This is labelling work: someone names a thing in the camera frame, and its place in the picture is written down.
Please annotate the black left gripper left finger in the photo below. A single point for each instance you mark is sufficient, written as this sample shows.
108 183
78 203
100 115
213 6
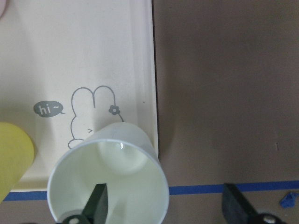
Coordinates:
96 209

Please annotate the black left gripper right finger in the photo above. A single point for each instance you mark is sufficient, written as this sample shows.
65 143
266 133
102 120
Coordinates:
236 209

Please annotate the white plastic cup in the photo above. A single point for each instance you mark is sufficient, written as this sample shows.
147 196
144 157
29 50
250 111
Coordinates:
122 157

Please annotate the yellow plastic cup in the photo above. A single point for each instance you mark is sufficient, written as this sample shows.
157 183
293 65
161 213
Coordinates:
16 156

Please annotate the pink plastic cup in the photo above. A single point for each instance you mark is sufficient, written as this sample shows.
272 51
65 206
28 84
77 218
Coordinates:
2 7

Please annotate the cream bunny print tray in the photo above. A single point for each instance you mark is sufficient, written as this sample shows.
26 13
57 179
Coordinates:
71 67

